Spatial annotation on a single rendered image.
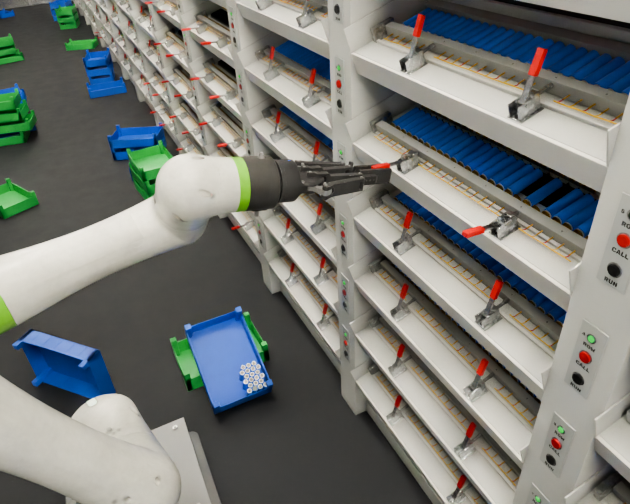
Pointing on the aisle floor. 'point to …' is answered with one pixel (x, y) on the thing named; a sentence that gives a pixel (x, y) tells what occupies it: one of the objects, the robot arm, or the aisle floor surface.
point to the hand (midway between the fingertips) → (371, 174)
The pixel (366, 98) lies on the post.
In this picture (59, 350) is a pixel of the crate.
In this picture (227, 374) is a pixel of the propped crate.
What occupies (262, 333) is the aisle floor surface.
